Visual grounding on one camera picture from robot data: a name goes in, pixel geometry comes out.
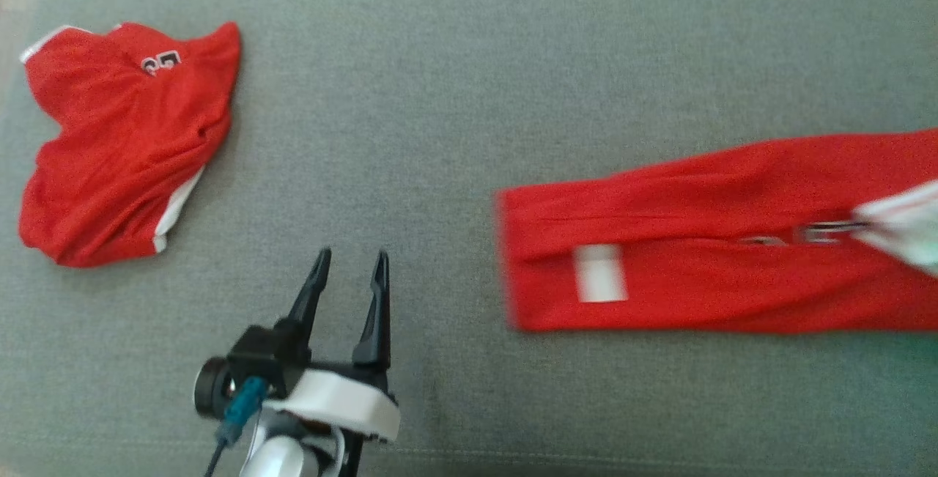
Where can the left wrist camera black cylinder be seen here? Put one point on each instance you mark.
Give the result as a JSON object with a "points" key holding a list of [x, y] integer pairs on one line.
{"points": [[212, 389]]}

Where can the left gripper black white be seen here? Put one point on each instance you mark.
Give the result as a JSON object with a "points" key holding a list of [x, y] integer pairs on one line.
{"points": [[337, 400]]}

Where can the red jersey with white panel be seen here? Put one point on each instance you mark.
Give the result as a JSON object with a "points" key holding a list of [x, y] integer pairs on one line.
{"points": [[696, 198]]}

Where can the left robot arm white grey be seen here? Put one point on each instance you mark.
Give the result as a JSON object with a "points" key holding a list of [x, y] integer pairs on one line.
{"points": [[278, 459]]}

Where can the red shorts with white stripe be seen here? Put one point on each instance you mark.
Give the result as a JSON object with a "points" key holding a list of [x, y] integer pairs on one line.
{"points": [[110, 154]]}

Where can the right gripper white green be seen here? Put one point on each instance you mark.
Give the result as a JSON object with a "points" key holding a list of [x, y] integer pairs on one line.
{"points": [[909, 224]]}

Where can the large grey sofa seat cushion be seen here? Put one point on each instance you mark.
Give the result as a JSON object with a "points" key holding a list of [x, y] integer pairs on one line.
{"points": [[440, 96]]}

